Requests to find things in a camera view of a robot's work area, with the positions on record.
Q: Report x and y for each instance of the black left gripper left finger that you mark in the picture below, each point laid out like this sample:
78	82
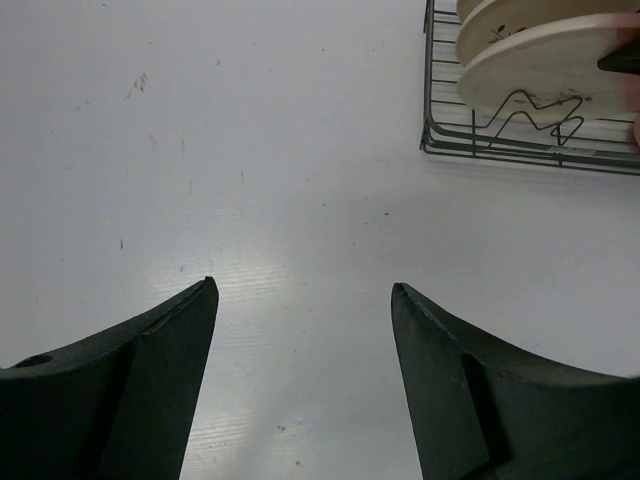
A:
118	404

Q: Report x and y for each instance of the wire dish rack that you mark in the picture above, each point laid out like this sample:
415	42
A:
451	128

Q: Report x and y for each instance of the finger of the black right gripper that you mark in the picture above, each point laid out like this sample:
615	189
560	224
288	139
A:
622	61

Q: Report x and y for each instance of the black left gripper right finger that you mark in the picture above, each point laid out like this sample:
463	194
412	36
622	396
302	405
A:
482	408

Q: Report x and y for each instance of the pink cup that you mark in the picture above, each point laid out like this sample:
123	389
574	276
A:
636	130

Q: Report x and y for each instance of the yellow cream plate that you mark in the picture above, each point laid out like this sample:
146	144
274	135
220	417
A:
465	7

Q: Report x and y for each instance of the pink cream plate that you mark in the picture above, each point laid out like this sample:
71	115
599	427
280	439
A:
550	74
495	20

